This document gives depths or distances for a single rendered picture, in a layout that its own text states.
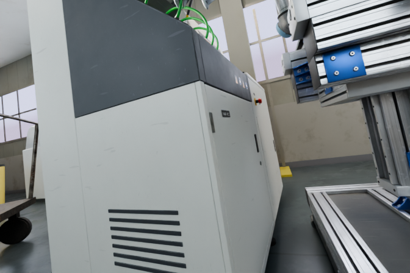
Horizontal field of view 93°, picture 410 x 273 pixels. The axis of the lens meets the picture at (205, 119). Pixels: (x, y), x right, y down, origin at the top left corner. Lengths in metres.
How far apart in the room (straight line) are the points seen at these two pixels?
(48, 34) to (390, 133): 1.42
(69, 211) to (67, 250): 0.16
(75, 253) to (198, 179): 0.66
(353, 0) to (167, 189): 0.72
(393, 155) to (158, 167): 0.79
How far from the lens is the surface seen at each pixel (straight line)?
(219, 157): 0.57
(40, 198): 4.30
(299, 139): 3.00
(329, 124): 3.06
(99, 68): 0.84
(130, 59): 0.73
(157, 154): 0.63
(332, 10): 0.67
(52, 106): 1.09
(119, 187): 0.77
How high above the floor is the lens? 0.64
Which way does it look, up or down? 5 degrees up
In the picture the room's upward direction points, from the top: 9 degrees counter-clockwise
